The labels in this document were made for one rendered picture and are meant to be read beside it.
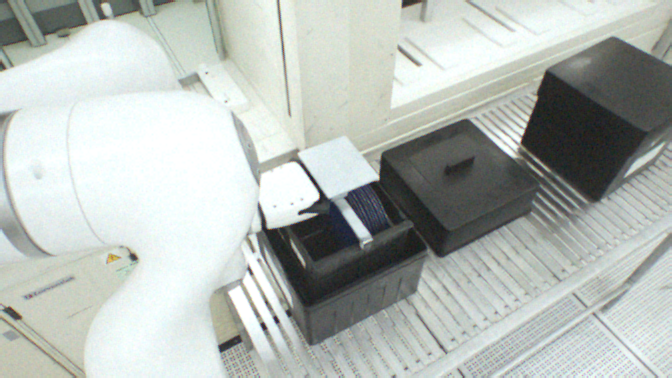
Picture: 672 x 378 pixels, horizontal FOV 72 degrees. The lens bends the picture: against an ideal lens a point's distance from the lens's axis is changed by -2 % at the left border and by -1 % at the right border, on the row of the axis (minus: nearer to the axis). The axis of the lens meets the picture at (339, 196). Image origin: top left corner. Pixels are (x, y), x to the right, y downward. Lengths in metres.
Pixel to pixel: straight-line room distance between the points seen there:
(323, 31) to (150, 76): 0.59
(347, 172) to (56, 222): 0.57
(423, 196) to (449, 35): 0.70
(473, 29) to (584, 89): 0.54
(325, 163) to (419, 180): 0.38
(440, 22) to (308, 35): 0.82
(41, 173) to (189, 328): 0.14
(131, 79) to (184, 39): 1.26
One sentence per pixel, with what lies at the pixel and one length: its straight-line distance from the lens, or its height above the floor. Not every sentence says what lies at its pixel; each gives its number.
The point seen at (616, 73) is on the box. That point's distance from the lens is 1.39.
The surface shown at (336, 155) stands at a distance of 0.84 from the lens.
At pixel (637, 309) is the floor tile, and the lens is 2.24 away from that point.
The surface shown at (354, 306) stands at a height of 0.85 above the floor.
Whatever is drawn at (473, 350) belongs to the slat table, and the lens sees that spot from 1.06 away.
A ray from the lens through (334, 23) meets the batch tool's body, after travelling 0.99.
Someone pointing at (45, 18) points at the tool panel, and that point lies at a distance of 1.87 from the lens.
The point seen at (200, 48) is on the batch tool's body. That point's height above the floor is 0.87.
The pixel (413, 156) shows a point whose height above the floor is 0.86.
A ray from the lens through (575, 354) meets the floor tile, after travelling 2.03.
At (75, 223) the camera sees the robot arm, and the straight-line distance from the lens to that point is 0.32.
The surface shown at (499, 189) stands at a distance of 1.18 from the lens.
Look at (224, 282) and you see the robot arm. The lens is 0.72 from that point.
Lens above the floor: 1.71
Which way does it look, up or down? 50 degrees down
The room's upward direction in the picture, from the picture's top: straight up
